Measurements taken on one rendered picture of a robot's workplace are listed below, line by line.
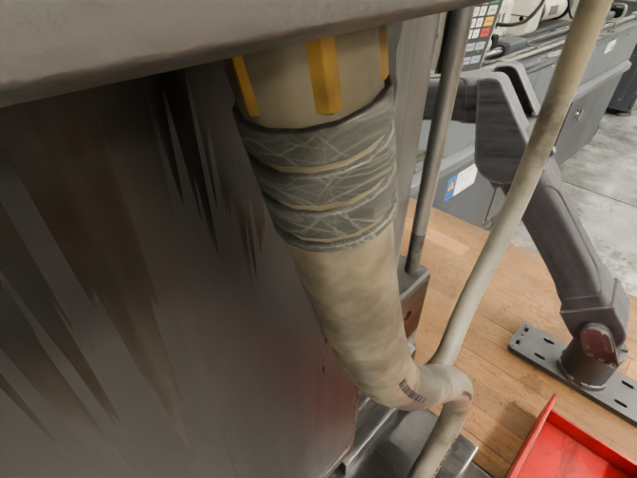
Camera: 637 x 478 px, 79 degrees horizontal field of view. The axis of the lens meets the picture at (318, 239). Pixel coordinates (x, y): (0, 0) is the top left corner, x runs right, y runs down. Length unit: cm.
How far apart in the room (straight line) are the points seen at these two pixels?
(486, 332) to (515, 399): 12
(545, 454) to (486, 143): 40
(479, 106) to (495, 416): 41
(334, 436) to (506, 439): 47
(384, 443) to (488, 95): 37
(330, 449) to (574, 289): 47
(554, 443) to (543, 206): 31
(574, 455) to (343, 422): 50
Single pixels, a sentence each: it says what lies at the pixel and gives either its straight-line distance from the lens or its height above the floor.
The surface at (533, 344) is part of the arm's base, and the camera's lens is 73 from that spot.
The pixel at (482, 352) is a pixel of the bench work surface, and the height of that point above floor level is 90.
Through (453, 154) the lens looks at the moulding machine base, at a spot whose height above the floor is 71.
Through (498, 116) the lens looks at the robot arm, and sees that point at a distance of 50.
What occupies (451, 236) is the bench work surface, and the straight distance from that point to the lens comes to 91.
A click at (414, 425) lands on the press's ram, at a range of 32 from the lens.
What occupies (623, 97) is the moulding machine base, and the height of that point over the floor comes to 19.
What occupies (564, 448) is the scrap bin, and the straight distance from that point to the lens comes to 65.
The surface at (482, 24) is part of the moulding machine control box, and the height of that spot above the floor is 123.
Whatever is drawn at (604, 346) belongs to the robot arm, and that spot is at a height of 101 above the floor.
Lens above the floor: 142
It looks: 38 degrees down
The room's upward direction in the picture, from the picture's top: straight up
